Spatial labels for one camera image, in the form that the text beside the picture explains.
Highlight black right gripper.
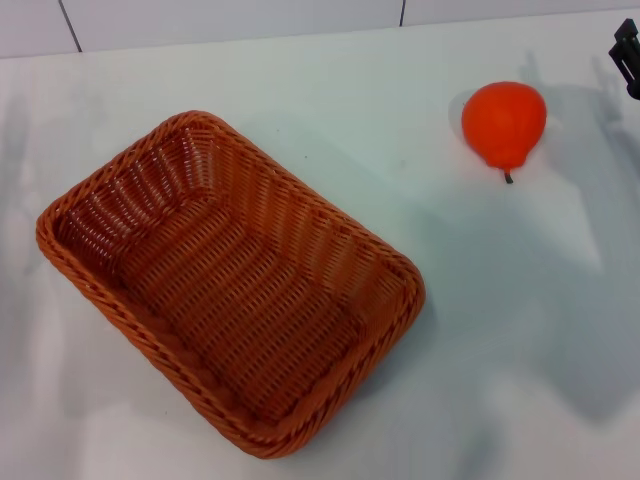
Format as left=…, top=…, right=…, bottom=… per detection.
left=607, top=18, right=640, bottom=99

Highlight orange woven plastic basket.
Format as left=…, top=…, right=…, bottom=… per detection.
left=35, top=110, right=428, bottom=460

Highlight orange plastic pear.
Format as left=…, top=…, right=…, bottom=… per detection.
left=460, top=81, right=549, bottom=185

